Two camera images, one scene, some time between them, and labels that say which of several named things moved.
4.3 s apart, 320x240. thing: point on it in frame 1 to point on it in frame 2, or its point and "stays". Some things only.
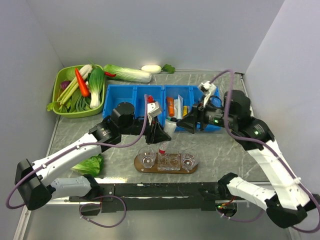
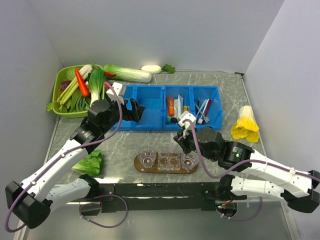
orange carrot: x=84 y=88 stays
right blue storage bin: x=192 y=95 stays
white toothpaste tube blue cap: x=178 y=108 stays
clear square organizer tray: x=170 y=160 stays
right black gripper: x=189 y=123 to x=182 y=141
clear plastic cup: x=190 y=159 stays
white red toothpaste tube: x=169 y=127 to x=172 y=144
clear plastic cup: x=147 y=155 stays
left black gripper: x=155 y=134 to x=137 y=109
